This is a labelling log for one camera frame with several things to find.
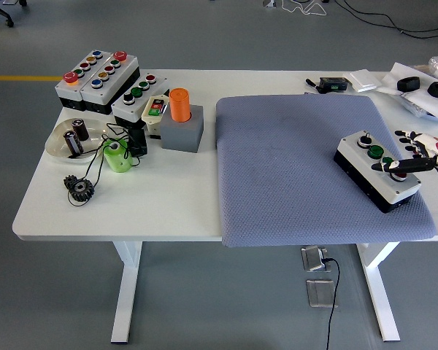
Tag white table leg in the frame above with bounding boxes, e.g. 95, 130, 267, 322
110, 241, 143, 344
356, 242, 402, 343

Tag white left table leg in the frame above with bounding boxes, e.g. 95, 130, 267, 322
110, 241, 143, 344

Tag large black gear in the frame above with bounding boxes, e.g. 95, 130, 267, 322
67, 178, 96, 202

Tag cream red-green switch box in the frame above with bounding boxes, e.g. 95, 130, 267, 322
141, 95, 170, 139

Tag grey block with hole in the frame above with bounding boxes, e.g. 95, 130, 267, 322
159, 104, 204, 153

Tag grey-blue textured mat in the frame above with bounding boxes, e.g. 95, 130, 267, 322
215, 93, 437, 249

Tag black module with green connector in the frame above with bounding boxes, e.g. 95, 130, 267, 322
319, 76, 349, 92

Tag orange plastic cylinder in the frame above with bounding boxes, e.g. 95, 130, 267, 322
169, 87, 192, 123

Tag closed metal floor plate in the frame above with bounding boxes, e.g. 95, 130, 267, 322
305, 279, 339, 308

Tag black floor socket cable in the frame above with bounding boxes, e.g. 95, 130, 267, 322
323, 257, 341, 350

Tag grey four-control button box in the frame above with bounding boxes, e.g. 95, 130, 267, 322
333, 130, 423, 214
111, 72, 171, 129

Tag open metal floor socket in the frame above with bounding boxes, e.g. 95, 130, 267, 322
301, 245, 332, 273

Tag dark brown capacitor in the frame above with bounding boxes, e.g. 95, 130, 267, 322
63, 130, 84, 156
71, 118, 91, 142

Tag white floor cable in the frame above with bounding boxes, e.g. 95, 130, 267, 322
280, 0, 328, 18

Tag white paper sheet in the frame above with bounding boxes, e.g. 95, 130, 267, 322
381, 61, 438, 120

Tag black office chair base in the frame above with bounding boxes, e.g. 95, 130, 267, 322
0, 0, 28, 28

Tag white right table leg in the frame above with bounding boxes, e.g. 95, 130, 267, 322
356, 242, 402, 343

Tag round clear dish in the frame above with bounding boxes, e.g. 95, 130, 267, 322
45, 117, 112, 164

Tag clear plastic bag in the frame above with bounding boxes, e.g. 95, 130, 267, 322
401, 90, 438, 121

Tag small black box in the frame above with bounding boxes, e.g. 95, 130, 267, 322
126, 127, 149, 158

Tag green plastic spool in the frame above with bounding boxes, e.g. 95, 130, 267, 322
101, 138, 134, 174

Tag thin black wire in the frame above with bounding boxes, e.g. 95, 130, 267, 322
66, 122, 142, 208

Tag black floor cables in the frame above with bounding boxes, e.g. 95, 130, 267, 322
335, 0, 438, 39

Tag grey five-button control box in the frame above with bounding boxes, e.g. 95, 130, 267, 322
54, 49, 115, 112
80, 50, 141, 116

